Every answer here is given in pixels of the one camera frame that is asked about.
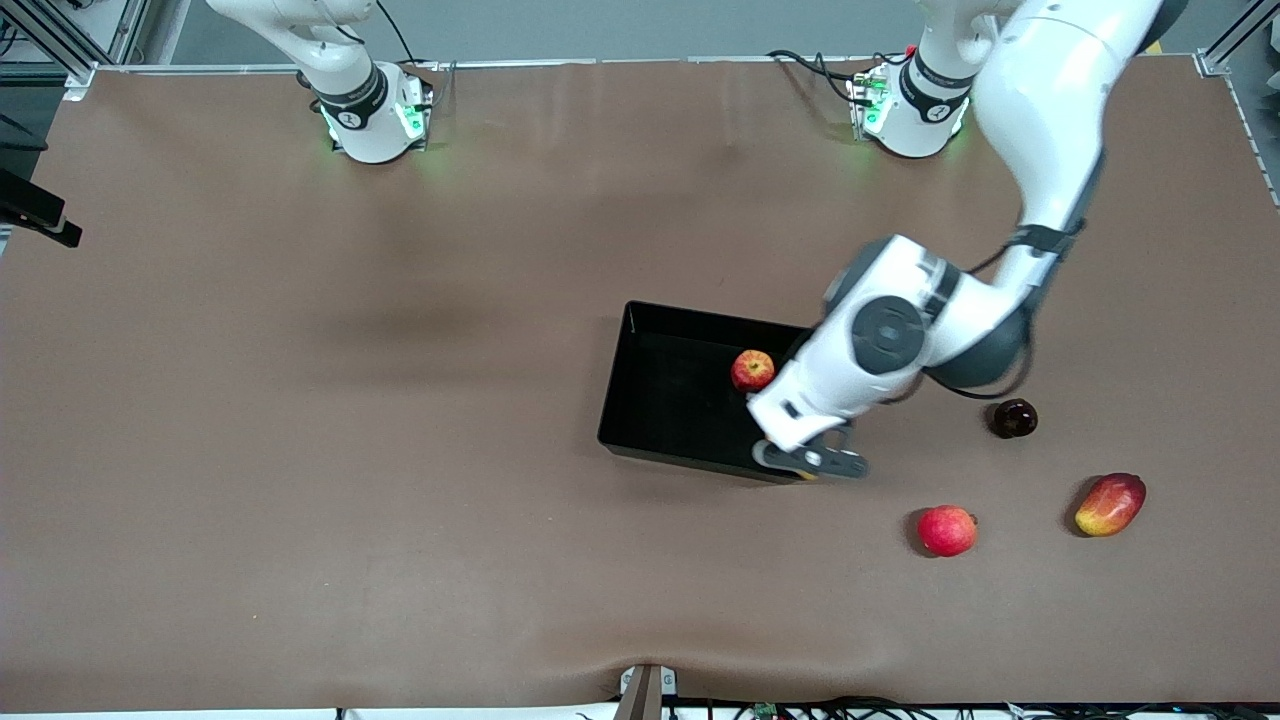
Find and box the red yellow mango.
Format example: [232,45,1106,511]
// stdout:
[1074,472,1148,538]

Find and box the silver table edge rail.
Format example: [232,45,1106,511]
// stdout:
[70,57,1001,76]

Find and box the black plastic box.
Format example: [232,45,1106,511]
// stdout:
[597,300,827,484]

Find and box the black left arm base cable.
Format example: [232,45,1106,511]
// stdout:
[766,48,863,101]

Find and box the brown pole with metal bracket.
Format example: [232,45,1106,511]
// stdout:
[615,662,681,720]

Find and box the dark purple plum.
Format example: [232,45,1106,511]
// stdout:
[989,398,1039,440]

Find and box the black arm base cable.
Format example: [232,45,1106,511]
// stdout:
[766,48,863,101]
[375,0,417,65]

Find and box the black right arm base cable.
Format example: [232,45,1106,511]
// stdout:
[375,0,417,65]

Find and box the red apple on table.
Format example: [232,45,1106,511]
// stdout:
[917,505,978,558]

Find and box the red yellow apple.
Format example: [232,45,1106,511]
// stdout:
[730,349,776,394]

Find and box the silver aluminium frame profile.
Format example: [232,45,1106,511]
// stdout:
[0,0,151,101]
[1200,0,1280,211]

